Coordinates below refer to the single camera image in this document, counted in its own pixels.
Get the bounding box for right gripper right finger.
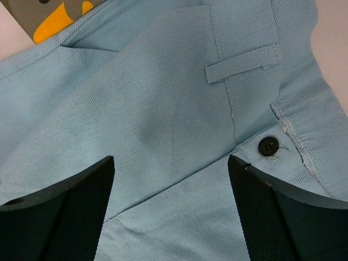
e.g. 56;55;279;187
228;156;347;261

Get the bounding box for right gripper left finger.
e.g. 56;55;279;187
1;156;114;261

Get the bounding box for light blue trousers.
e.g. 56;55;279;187
1;1;347;260

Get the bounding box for camouflage folded trousers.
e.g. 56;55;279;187
1;0;104;44

